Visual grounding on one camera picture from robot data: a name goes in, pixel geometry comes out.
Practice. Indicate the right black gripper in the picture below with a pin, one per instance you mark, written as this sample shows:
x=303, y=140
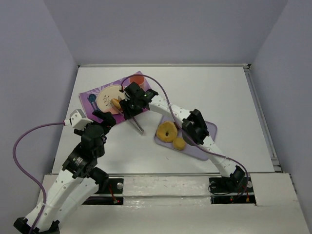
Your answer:
x=129, y=107

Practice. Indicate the golden oval bread roll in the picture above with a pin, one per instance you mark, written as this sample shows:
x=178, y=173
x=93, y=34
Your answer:
x=115, y=103

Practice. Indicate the large glazed ring donut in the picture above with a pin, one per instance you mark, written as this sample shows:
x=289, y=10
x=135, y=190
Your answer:
x=167, y=132

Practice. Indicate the purple floral placemat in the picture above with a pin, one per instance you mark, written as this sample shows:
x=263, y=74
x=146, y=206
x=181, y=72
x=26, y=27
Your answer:
x=87, y=106

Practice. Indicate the cream and pink plate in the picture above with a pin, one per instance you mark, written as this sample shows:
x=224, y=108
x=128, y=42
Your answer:
x=104, y=97

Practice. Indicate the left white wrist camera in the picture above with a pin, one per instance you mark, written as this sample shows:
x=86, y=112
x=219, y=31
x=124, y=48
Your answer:
x=78, y=119

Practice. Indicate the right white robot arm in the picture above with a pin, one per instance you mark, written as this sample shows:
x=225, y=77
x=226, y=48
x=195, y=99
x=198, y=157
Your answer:
x=192, y=125

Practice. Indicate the blue spoon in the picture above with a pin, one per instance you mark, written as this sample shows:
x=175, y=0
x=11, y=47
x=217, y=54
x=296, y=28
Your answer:
x=92, y=100

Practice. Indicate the pink plastic cup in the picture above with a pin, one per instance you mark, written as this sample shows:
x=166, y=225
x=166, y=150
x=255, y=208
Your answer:
x=139, y=80

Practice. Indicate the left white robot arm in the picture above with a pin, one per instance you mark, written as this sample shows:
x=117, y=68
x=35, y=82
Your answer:
x=78, y=179

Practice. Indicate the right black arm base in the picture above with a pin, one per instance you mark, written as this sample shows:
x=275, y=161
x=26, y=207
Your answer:
x=223, y=194

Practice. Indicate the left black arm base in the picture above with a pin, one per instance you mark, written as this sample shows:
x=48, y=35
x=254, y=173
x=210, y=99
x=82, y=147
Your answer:
x=111, y=194

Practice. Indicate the metal tongs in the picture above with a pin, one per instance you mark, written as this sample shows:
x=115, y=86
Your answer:
x=127, y=115

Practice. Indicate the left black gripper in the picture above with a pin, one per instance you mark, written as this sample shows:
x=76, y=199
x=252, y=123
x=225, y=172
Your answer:
x=105, y=119

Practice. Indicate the small round yellow bun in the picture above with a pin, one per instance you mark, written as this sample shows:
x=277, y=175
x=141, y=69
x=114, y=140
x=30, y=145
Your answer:
x=179, y=144

